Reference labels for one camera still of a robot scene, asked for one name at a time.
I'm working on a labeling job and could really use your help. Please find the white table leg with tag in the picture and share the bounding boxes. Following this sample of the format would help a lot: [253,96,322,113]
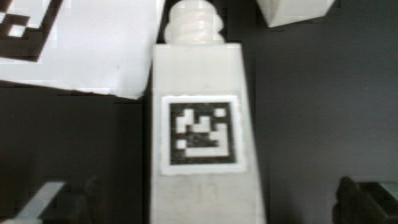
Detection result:
[150,0,267,224]

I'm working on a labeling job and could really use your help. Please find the white sheet with tags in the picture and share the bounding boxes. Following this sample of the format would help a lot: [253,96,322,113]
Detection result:
[0,0,166,99]

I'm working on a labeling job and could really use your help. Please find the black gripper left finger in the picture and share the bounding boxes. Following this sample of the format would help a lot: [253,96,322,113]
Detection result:
[11,177,106,224]

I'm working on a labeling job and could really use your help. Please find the white table leg far right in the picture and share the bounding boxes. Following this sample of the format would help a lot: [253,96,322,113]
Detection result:
[257,0,337,27]

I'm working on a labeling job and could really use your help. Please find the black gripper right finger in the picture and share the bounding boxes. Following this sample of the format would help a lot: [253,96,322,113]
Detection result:
[333,177,398,224]

